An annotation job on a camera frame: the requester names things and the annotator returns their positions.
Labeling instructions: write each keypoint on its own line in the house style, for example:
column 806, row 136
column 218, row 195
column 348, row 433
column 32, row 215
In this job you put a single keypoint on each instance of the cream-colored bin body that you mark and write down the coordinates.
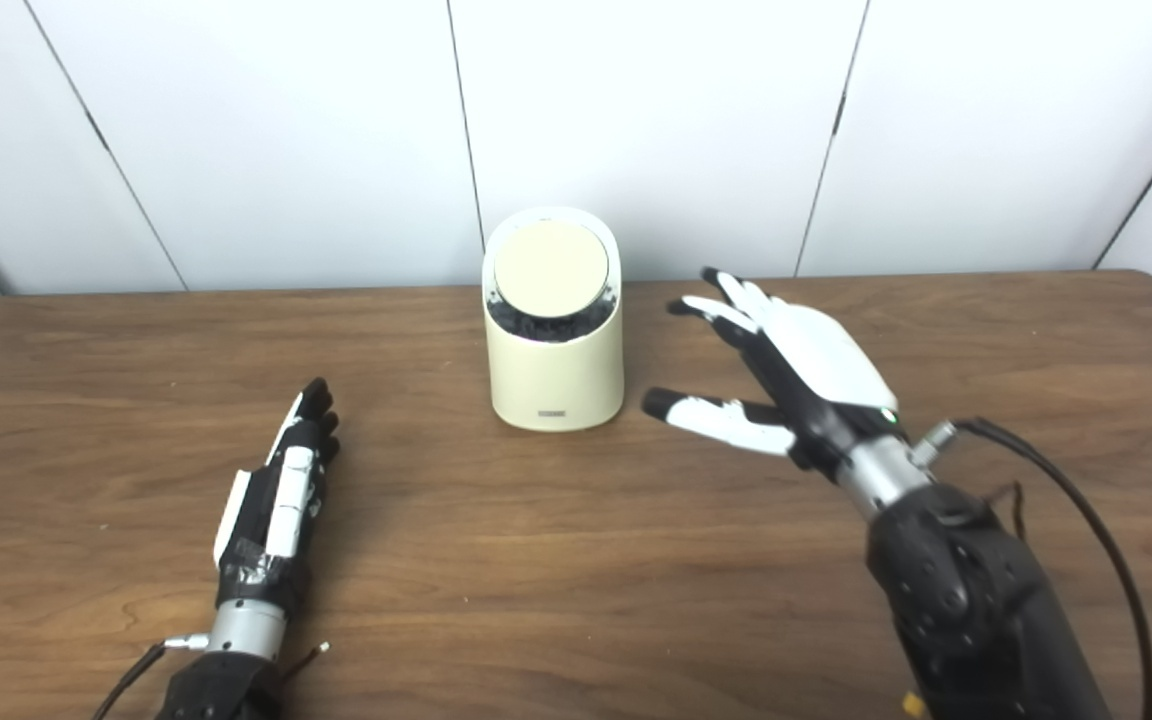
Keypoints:
column 556, row 385

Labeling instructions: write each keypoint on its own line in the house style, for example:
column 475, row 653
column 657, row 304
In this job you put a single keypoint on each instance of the small yellow tag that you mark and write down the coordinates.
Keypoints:
column 913, row 706

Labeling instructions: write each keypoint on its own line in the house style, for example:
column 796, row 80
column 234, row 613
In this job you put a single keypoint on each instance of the round cream bin lid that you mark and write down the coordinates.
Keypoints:
column 551, row 265

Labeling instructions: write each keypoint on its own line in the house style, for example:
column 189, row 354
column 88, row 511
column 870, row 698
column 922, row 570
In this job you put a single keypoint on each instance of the black bin liner bag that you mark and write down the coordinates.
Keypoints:
column 551, row 328

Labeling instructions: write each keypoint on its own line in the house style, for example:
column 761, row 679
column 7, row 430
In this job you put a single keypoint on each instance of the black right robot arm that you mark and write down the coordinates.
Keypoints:
column 976, row 610

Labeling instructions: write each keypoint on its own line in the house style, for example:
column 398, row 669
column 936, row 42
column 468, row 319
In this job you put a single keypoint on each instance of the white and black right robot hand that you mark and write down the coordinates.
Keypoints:
column 826, row 360

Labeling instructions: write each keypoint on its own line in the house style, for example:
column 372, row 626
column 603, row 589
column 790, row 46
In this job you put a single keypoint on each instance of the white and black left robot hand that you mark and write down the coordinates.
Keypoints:
column 286, row 500

